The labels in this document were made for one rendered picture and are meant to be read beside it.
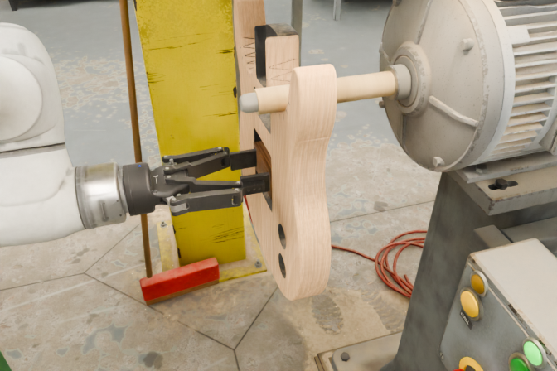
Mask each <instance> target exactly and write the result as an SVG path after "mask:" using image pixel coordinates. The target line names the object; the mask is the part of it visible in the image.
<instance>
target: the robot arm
mask: <svg viewBox="0 0 557 371"><path fill-rule="evenodd" d="M215 153H216V154H215ZM256 166H257V157H256V149H249V150H243V151H238V152H230V149H229V148H228V147H224V148H223V147H214V148H210V149H206V150H201V151H197V152H189V153H184V154H180V155H169V156H163V157H162V166H159V167H157V168H153V169H150V168H149V165H148V164H147V163H146V162H139V163H134V164H128V165H122V170H120V169H119V165H118V163H117V162H115V161H112V162H105V163H100V164H94V165H88V166H86V165H83V166H77V167H72V164H71V162H70V158H69V155H68V152H67V150H66V145H65V135H64V117H63V110H62V104H61V96H60V91H59V87H58V83H57V79H56V73H55V70H54V66H53V64H52V62H51V58H50V56H49V55H48V53H47V51H46V48H45V47H44V46H43V44H42V43H41V41H40V40H39V38H38V37H37V36H36V35H35V34H34V33H32V32H30V31H28V30H27V29H26V28H25V27H23V26H19V25H16V24H11V23H3V22H0V247H7V246H19V245H28V244H35V243H44V242H48V241H52V240H57V239H62V238H65V237H67V236H69V235H71V234H73V233H76V232H78V231H81V230H84V229H95V228H97V227H101V226H106V225H111V224H120V223H123V222H125V221H126V219H127V213H129V215H130V216H135V215H140V214H149V213H152V212H154V211H155V209H156V206H155V205H169V207H170V208H171V213H172V216H178V215H181V214H185V213H189V212H196V211H203V210H217V209H224V208H231V207H239V206H241V203H243V202H244V195H252V194H257V193H263V192H268V191H270V187H269V173H268V172H265V173H259V174H253V175H247V176H240V181H202V180H197V178H200V177H203V176H207V175H209V174H211V173H214V172H217V171H220V170H223V169H225V168H228V167H230V169H231V170H232V171H235V170H240V169H245V168H251V167H256ZM232 188H234V189H232ZM189 192H190V193H189ZM232 199H233V200H232Z"/></svg>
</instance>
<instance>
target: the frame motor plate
mask: <svg viewBox="0 0 557 371"><path fill-rule="evenodd" d="M446 172H447V173H448V174H449V175H450V176H451V177H452V179H453V180H454V181H455V182H456V183H457V184H458V185H459V186H460V187H461V188H462V189H463V190H464V191H465V192H466V193H467V194H468V195H469V197H470V198H471V199H472V200H473V201H474V202H475V203H476V204H477V205H478V206H479V207H480V208H481V209H482V210H483V211H484V212H485V213H486V214H487V215H494V214H501V213H505V212H509V211H513V210H519V209H524V208H527V207H531V206H535V205H542V204H546V203H550V202H554V201H557V166H551V167H546V168H542V169H538V170H533V171H526V172H522V173H517V174H513V175H509V176H501V177H497V178H492V179H488V180H484V181H477V182H473V183H467V182H466V181H465V180H464V179H463V178H462V177H461V176H460V175H459V174H458V173H457V172H456V171H455V170H453V171H446Z"/></svg>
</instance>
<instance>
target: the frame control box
mask: <svg viewBox="0 0 557 371"><path fill-rule="evenodd" d="M474 271H479V272H481V273H482V274H483V275H484V277H485V278H486V279H487V283H488V286H489V289H488V293H487V296H485V297H483V296H478V295H477V294H476V293H475V292H474V290H473V289H472V286H471V283H470V275H471V273H472V272H474ZM466 291H468V292H470V293H471V294H472V295H473V296H474V298H475V300H476V302H477V306H478V315H477V316H476V317H471V316H469V315H468V314H467V313H466V311H465V310H464V309H463V305H462V303H461V295H462V293H463V292H466ZM528 337H532V338H534V339H536V340H537V341H538V342H539V343H540V344H541V346H542V347H543V349H544V351H545V353H546V357H547V362H546V366H545V367H544V368H543V369H538V368H535V367H534V366H533V365H531V364H530V363H529V361H528V360H527V358H526V357H525V355H524V352H523V349H522V344H523V341H524V340H525V339H526V338H528ZM438 356H439V358H440V359H441V360H442V362H443V364H444V365H445V367H446V369H447V370H448V371H453V370H454V369H463V370H464V371H511V367H510V364H511V361H512V360H513V359H514V358H518V359H521V360H522V361H523V362H524V363H525V364H526V366H527V367H528V369H529V370H530V371H557V257H555V256H554V255H553V254H552V253H551V252H550V251H549V250H548V249H547V248H546V247H545V246H544V245H543V244H542V243H541V242H540V241H539V240H538V239H536V238H531V239H527V240H524V241H520V242H517V243H510V244H507V245H503V246H500V247H496V248H489V249H486V250H482V251H479V252H475V253H471V254H470V255H469V256H468V258H467V262H466V265H465V268H464V270H463V274H462V277H461V280H460V283H459V285H458V289H457V292H456V295H455V297H454V300H453V304H452V307H451V310H450V312H449V315H448V319H447V322H446V325H445V328H444V331H443V335H442V338H441V340H440V343H439V346H438Z"/></svg>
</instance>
